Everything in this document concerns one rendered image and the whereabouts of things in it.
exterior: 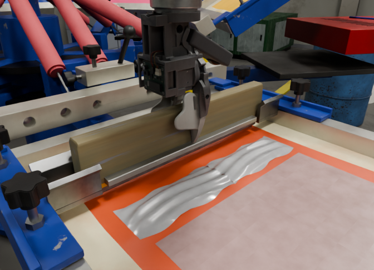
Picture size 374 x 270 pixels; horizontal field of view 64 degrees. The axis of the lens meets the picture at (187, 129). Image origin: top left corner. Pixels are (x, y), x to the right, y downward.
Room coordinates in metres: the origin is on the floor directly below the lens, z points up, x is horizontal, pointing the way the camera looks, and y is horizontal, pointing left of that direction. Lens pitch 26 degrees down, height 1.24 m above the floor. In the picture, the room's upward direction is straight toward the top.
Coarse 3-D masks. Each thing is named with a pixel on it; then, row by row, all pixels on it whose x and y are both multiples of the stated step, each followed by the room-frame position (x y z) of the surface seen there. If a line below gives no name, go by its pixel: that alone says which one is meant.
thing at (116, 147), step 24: (216, 96) 0.52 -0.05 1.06; (240, 96) 0.56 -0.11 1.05; (144, 120) 0.41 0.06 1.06; (168, 120) 0.44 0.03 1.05; (216, 120) 0.52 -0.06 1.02; (72, 144) 0.35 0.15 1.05; (96, 144) 0.36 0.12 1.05; (120, 144) 0.38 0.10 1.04; (144, 144) 0.41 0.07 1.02; (168, 144) 0.44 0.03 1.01; (120, 168) 0.38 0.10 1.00
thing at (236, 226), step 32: (192, 160) 0.47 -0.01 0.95; (128, 192) 0.38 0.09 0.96; (224, 192) 0.38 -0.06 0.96; (192, 224) 0.31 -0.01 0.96; (224, 224) 0.31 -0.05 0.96; (256, 224) 0.31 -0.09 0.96; (288, 224) 0.31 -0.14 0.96; (160, 256) 0.25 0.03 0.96; (192, 256) 0.25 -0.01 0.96; (224, 256) 0.25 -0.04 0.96; (256, 256) 0.25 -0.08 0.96; (288, 256) 0.25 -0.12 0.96; (320, 256) 0.25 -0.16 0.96; (352, 256) 0.25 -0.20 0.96
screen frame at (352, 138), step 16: (144, 112) 0.62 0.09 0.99; (288, 112) 0.62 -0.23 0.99; (96, 128) 0.53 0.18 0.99; (304, 128) 0.58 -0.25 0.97; (320, 128) 0.56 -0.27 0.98; (336, 128) 0.54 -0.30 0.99; (352, 128) 0.53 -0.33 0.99; (32, 144) 0.47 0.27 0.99; (48, 144) 0.47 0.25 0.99; (64, 144) 0.47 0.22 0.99; (336, 144) 0.53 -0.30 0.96; (352, 144) 0.51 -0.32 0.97; (368, 144) 0.49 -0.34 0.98; (32, 160) 0.44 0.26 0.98
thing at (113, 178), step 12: (240, 120) 0.56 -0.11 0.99; (252, 120) 0.57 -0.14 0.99; (216, 132) 0.50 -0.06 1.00; (228, 132) 0.52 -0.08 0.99; (192, 144) 0.46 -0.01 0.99; (156, 156) 0.42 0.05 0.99; (168, 156) 0.42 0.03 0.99; (132, 168) 0.38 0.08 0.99; (144, 168) 0.39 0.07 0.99; (108, 180) 0.35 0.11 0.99; (120, 180) 0.36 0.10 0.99
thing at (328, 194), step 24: (216, 144) 0.53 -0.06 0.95; (240, 144) 0.53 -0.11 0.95; (288, 144) 0.53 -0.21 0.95; (264, 168) 0.44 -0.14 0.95; (288, 168) 0.44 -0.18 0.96; (312, 168) 0.44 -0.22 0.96; (336, 168) 0.44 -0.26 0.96; (360, 168) 0.44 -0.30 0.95; (264, 192) 0.38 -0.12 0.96; (288, 192) 0.38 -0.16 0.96; (312, 192) 0.38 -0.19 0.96; (336, 192) 0.38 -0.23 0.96; (360, 192) 0.38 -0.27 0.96; (312, 216) 0.32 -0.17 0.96; (336, 216) 0.32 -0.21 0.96; (360, 216) 0.32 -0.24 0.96; (336, 240) 0.28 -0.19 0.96; (360, 240) 0.28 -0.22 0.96
